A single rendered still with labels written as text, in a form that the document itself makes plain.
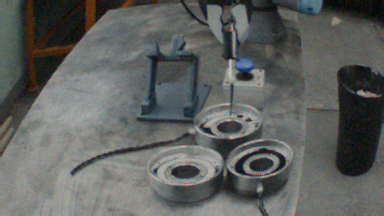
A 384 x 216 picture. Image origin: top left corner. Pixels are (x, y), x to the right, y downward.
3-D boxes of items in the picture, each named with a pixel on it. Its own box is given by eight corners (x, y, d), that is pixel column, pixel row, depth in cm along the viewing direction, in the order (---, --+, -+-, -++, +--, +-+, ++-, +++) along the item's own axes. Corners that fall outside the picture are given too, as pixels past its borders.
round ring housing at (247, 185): (228, 164, 91) (228, 141, 89) (290, 157, 90) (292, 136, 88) (223, 201, 82) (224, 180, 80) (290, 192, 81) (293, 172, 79)
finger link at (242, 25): (258, 37, 103) (247, -5, 99) (255, 48, 98) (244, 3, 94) (242, 36, 104) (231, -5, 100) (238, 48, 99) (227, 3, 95)
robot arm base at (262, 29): (233, 21, 146) (229, -9, 142) (286, 27, 143) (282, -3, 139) (228, 40, 133) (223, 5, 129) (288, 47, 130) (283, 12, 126)
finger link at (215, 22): (229, 35, 104) (229, -5, 100) (224, 47, 99) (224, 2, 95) (212, 33, 105) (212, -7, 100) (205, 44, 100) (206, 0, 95)
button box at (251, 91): (263, 110, 104) (262, 84, 102) (223, 109, 106) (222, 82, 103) (266, 89, 111) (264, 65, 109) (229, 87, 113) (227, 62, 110)
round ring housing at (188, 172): (148, 203, 82) (143, 183, 80) (154, 167, 91) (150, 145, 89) (221, 204, 81) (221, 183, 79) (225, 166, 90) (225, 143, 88)
